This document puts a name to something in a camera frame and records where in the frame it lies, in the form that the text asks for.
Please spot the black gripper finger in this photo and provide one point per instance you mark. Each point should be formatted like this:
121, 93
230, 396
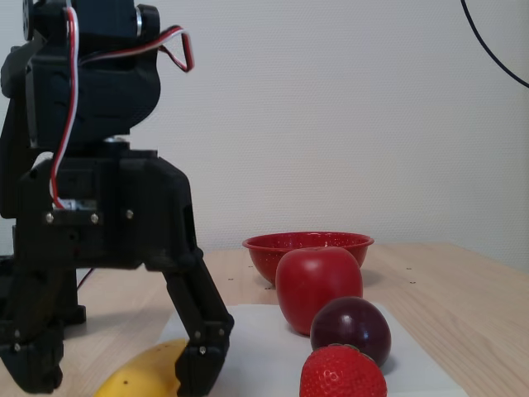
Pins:
202, 331
37, 331

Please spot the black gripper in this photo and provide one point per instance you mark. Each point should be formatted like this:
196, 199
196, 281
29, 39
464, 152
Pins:
136, 207

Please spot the yellow toy banana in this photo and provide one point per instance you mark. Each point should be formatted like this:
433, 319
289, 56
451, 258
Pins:
140, 374

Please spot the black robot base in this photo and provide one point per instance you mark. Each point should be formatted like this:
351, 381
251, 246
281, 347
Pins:
78, 314

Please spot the red speckled bowl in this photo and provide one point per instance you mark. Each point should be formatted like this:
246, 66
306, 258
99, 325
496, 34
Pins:
260, 252

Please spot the white paper sheet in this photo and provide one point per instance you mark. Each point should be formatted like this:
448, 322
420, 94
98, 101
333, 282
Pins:
256, 351

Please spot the red toy apple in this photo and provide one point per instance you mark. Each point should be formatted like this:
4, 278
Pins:
314, 281

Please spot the red toy strawberry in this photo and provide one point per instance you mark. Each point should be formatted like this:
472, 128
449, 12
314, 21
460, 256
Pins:
339, 376

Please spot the dark purple toy plum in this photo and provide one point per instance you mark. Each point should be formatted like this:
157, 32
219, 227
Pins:
351, 322

